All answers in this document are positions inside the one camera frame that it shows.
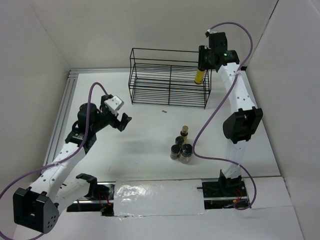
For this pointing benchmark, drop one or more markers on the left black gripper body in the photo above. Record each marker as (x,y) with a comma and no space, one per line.
(107,118)

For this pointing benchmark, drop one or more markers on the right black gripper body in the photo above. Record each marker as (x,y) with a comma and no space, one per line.
(207,59)

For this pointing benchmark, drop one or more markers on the yellow sauce bottle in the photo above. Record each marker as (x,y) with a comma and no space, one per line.
(184,133)
(199,77)

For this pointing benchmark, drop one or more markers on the small black-lid spice jar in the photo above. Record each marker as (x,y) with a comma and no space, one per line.
(179,140)

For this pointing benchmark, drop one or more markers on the large black-lid spice jar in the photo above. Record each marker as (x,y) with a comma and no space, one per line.
(186,152)

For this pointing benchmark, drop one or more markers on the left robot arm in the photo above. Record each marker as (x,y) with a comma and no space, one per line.
(39,206)

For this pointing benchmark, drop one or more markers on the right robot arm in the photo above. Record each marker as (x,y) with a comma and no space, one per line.
(245,117)

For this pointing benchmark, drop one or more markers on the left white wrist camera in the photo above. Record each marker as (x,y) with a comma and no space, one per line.
(114,104)

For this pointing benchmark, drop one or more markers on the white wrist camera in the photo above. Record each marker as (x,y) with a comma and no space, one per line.
(209,32)
(114,104)

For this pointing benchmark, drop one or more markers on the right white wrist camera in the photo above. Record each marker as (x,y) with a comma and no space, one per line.
(209,32)

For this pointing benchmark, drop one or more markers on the black wire rack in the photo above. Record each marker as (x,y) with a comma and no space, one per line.
(166,77)

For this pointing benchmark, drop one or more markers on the aluminium rail left edge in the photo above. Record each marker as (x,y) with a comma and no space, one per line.
(58,135)

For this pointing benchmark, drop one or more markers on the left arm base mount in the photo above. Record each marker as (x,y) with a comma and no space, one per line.
(100,197)

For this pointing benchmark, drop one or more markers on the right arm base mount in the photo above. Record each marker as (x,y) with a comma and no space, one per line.
(224,193)

